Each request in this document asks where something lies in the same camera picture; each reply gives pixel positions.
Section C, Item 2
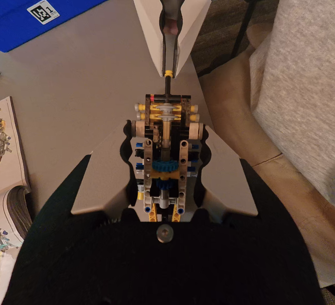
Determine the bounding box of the lego technic gearbox assembly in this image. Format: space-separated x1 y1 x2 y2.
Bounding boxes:
131 93 207 223

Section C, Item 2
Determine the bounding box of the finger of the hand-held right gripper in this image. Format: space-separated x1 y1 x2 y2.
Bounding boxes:
173 0 211 78
132 0 168 78

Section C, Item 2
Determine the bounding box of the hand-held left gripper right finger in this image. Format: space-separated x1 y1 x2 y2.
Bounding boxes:
194 125 259 216

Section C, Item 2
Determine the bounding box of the lego instruction booklet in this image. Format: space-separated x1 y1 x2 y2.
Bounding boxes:
0 96 33 257

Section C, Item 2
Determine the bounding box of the beige sofa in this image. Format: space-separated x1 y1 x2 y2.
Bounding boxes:
198 25 335 291

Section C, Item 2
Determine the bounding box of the dark brown rug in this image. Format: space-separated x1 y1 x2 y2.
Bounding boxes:
191 0 278 76

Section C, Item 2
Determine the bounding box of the person's right hand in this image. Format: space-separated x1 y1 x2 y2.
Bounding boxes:
166 17 180 35

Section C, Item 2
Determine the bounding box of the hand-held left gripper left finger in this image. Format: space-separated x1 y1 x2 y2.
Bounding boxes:
71 120 134 216

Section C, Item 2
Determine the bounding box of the black metal table leg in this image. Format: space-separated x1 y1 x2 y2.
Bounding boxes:
232 0 287 58

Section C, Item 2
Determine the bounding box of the black lego axle yellow bush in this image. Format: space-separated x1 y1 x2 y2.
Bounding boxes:
164 70 175 99

